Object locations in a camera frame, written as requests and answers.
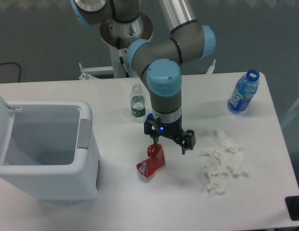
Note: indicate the black device at edge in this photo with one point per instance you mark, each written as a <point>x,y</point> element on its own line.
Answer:
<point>292,203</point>

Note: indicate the crumpled white tissue pile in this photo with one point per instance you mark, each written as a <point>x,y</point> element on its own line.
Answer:
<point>223,159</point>

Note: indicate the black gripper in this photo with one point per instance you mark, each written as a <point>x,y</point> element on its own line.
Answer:
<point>156,128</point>

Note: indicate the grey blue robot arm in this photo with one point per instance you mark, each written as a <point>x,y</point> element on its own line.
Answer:
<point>162,78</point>

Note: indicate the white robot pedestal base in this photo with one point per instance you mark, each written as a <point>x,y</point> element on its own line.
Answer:
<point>120,60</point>

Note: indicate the blue plastic drink bottle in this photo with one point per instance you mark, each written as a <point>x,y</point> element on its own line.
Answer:
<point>245,88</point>

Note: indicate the white frame at right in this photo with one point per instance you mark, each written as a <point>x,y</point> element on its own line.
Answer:
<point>290,114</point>

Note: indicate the white bottle cap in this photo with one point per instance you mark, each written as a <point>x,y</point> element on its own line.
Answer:
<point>127,114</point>

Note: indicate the crushed red can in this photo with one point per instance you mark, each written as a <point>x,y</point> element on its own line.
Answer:
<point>154,161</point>

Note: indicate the white open trash bin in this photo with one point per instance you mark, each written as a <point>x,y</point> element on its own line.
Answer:
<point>48,148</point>

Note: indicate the clear plastic water bottle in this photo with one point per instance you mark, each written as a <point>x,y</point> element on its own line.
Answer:
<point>137,103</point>

